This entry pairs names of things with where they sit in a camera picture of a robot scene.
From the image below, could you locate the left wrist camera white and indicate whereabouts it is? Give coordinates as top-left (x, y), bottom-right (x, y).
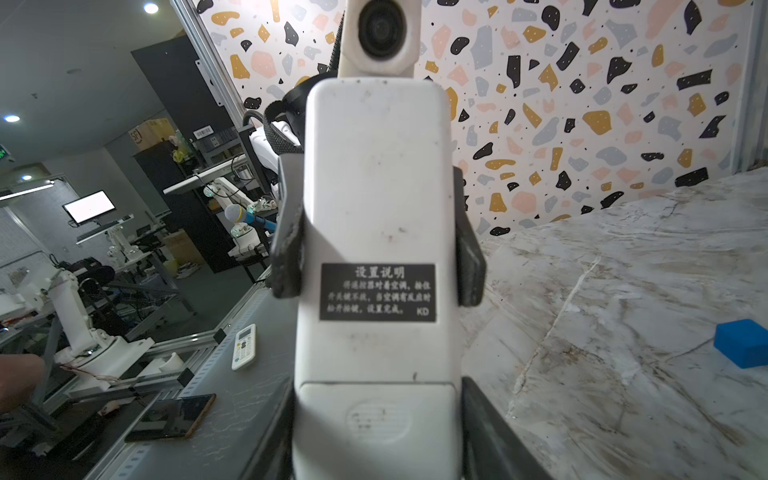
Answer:
top-left (338, 0), bottom-right (422, 78)

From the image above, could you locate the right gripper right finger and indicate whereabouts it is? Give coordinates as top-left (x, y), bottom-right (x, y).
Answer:
top-left (461, 376), bottom-right (552, 480)

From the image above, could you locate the white red remote control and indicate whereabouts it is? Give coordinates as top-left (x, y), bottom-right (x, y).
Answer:
top-left (292, 76), bottom-right (464, 480)

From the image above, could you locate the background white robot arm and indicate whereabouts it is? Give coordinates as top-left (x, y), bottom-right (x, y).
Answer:
top-left (19, 266), bottom-right (250, 413)

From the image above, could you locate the white battery cover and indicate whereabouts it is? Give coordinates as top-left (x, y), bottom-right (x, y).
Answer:
top-left (292, 383), bottom-right (462, 479)

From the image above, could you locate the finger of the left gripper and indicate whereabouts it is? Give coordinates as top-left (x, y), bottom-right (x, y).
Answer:
top-left (453, 167), bottom-right (486, 308)
top-left (270, 153), bottom-right (304, 299)

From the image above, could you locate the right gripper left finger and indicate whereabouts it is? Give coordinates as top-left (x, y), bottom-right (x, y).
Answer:
top-left (239, 380), bottom-right (295, 479)

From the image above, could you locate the blue cube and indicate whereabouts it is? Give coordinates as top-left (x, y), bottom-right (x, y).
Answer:
top-left (714, 319), bottom-right (768, 369)

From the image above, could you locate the black smartphone on bench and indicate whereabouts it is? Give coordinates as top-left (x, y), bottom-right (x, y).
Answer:
top-left (124, 393), bottom-right (217, 443)

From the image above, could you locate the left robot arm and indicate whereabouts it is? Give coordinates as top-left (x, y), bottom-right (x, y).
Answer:
top-left (243, 69), bottom-right (487, 307)

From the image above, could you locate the cardboard box on shelf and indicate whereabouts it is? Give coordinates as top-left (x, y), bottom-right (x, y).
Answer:
top-left (128, 118), bottom-right (176, 151)

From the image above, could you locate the computer monitor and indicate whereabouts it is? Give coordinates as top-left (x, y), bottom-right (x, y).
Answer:
top-left (62, 190), bottom-right (116, 226)

